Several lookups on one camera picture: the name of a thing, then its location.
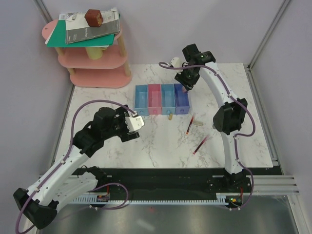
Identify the cream cylinder on shelf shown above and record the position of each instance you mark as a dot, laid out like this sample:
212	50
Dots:
94	53

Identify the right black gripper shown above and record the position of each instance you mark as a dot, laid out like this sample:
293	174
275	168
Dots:
187	84

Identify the white slotted cable duct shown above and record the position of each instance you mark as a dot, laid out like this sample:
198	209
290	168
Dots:
94	199

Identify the white papers stack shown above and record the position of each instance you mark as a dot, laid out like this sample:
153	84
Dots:
77	20

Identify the red pen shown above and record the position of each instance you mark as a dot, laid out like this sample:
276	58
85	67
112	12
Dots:
200	144
190	124

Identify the pastel four-compartment drawer organizer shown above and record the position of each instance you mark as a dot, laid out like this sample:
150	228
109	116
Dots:
161	99

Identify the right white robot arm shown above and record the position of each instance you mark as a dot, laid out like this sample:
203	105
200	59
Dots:
232	109

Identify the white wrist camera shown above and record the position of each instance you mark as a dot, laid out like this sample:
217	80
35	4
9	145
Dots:
176	62
134	123

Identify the grey manual booklet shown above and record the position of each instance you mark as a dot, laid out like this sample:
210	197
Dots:
86	33

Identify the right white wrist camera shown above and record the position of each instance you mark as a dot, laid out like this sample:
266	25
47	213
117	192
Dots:
176	62

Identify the pink three-tier shelf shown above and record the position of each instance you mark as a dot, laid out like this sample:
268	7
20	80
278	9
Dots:
110	71

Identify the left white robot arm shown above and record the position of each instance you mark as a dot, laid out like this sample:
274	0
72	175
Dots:
41	201

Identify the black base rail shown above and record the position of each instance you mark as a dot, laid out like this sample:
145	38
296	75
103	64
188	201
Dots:
168	183

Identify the green folder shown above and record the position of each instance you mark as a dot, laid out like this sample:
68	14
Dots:
59	34

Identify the dark red cube box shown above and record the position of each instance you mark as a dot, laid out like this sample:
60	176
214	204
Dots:
94	18

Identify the red pen lower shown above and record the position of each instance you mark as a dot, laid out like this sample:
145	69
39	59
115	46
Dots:
200	144

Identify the red pen upper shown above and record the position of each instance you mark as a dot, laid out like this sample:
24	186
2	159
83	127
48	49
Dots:
190	124

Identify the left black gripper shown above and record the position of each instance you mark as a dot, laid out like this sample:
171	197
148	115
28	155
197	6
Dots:
126	135

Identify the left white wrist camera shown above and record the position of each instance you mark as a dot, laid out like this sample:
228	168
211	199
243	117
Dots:
134	123

